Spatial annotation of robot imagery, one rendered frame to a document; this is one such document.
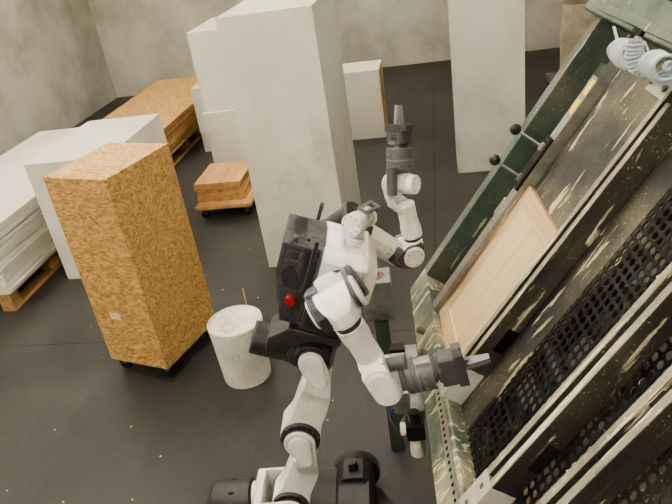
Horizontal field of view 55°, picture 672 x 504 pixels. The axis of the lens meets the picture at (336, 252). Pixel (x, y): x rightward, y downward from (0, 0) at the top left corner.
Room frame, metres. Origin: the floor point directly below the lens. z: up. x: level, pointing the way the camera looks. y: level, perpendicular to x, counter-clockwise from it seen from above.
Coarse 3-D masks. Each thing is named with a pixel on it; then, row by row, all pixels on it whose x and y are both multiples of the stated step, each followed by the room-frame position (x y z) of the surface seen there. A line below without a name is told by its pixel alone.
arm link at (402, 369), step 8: (392, 360) 1.26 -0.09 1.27; (400, 360) 1.25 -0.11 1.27; (408, 360) 1.27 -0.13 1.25; (392, 368) 1.25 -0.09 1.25; (400, 368) 1.25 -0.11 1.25; (408, 368) 1.25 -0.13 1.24; (392, 376) 1.24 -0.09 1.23; (400, 376) 1.24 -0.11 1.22; (408, 376) 1.23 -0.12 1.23; (400, 384) 1.24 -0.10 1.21; (408, 384) 1.22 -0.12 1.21; (416, 384) 1.22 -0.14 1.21; (416, 392) 1.23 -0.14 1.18
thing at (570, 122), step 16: (592, 96) 1.92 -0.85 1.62; (576, 112) 1.92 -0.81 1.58; (560, 128) 1.94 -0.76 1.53; (576, 128) 1.92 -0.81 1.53; (560, 144) 1.93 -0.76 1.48; (544, 160) 1.93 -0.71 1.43; (528, 176) 1.94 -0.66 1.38; (512, 192) 1.98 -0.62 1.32; (512, 208) 1.95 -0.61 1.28; (496, 224) 1.95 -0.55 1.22; (480, 240) 1.97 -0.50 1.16; (464, 272) 1.96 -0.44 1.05; (448, 288) 1.97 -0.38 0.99
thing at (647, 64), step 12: (612, 12) 1.58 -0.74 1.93; (624, 12) 1.52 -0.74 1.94; (636, 24) 1.42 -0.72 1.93; (648, 24) 1.37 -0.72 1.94; (660, 36) 1.29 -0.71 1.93; (612, 48) 1.57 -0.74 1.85; (624, 48) 1.52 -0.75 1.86; (648, 48) 1.43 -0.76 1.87; (612, 60) 1.56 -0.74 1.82; (624, 60) 1.50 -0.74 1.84; (648, 60) 1.36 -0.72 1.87; (660, 60) 1.39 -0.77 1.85; (648, 72) 1.34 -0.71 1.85; (660, 72) 1.38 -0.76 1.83; (660, 84) 1.32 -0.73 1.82
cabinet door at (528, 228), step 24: (528, 192) 1.91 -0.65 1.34; (528, 216) 1.81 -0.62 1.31; (504, 240) 1.86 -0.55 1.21; (528, 240) 1.72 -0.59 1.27; (480, 264) 1.91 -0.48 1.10; (504, 264) 1.76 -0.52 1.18; (528, 264) 1.63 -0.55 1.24; (456, 288) 1.96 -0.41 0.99; (480, 288) 1.80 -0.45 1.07; (504, 288) 1.67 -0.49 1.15; (456, 312) 1.85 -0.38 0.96; (480, 312) 1.70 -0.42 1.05; (456, 336) 1.74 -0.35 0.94
